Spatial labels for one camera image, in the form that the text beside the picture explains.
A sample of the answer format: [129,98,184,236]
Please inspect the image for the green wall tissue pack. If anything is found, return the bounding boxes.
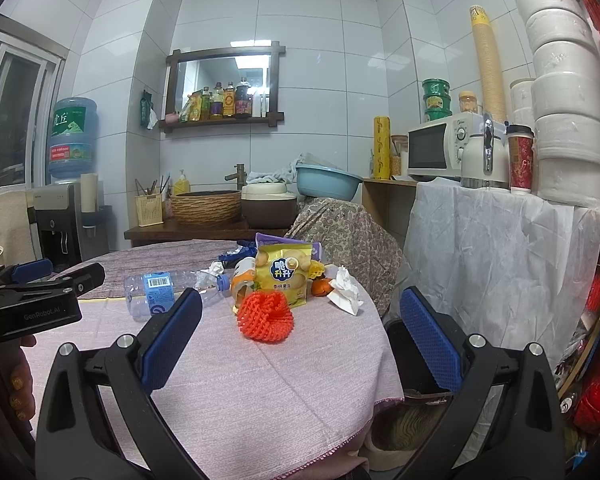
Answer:
[140,90,158,130]

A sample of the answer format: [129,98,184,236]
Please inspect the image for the chopstick holder box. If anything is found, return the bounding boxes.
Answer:
[134,176,171,228]

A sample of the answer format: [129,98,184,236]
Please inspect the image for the woven wicker basin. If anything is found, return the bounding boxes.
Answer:
[171,191,242,226]

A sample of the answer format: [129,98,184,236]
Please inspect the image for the yellow oil bottle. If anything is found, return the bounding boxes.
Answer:
[210,81,224,120]

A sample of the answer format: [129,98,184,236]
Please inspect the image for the green instant noodle cups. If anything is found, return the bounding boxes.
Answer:
[422,78,452,122]

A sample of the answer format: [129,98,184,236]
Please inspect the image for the yellow wrap roll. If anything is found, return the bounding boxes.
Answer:
[373,116,391,180]

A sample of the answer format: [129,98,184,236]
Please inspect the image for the tall paper cup stack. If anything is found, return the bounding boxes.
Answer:
[469,4,506,122]

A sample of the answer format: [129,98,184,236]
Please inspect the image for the blue foil wrapper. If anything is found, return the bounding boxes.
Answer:
[218,240,258,269]

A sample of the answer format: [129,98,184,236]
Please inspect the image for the yellow soap bottle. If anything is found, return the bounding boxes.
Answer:
[172,171,190,196]

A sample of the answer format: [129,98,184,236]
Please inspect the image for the brown pot with white lid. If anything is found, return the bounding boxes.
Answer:
[242,182,298,230]

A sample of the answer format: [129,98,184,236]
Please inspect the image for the red foam fruit net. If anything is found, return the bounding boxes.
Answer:
[236,290,294,344]

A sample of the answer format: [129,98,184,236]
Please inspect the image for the glass jar with lid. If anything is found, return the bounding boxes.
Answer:
[458,90,480,114]

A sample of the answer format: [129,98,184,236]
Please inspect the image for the blue water jug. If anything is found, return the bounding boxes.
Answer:
[46,98,98,181]

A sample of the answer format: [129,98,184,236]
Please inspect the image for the light blue basin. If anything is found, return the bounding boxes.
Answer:
[296,165,363,202]

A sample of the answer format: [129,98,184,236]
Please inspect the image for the clear plastic water bottle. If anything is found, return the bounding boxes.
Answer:
[123,270,230,322]

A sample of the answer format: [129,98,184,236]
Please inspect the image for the left hand yellow nails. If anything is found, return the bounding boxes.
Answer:
[9,335,36,422]

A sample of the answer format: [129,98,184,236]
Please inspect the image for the orange white drink bottle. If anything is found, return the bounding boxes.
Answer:
[230,257,256,313]

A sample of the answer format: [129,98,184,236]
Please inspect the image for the black water dispenser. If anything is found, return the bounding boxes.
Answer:
[28,182,111,273]

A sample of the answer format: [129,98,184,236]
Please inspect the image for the white tissue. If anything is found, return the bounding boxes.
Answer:
[326,264,363,316]

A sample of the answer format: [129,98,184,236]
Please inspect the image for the white microwave oven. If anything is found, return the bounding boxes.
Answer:
[407,112,483,180]

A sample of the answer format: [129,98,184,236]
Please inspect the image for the orange mandarin fruit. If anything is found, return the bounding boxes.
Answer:
[311,278,334,297]

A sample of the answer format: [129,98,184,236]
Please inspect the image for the red paper coffee cup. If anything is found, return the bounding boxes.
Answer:
[506,124,534,195]

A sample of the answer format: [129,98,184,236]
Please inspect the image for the white electric kettle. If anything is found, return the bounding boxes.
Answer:
[460,113,509,190]

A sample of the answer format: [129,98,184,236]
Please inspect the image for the yellow chip bag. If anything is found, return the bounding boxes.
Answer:
[256,244,312,308]

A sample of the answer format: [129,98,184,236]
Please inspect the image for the bronze faucet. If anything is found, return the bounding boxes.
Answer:
[224,164,247,191]

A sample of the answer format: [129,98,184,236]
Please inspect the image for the wooden side shelf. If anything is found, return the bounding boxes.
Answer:
[362,179,417,246]

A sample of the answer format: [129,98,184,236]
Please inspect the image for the wooden counter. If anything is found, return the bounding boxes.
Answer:
[124,219,287,247]

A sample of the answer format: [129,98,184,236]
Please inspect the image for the floral paisley cloth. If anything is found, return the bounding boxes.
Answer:
[286,197,403,315]

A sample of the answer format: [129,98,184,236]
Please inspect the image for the dark soy sauce bottle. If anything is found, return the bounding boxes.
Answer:
[234,76,252,118]

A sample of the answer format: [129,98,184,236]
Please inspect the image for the wooden framed mirror shelf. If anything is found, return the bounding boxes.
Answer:
[159,40,286,133]

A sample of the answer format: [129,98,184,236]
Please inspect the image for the white cover cloth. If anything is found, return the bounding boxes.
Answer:
[394,179,600,366]

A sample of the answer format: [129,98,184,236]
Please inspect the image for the brown trash bin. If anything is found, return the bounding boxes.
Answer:
[385,314,469,405]

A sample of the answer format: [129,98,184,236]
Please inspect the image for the stack of white bowls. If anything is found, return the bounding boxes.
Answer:
[516,0,600,209]

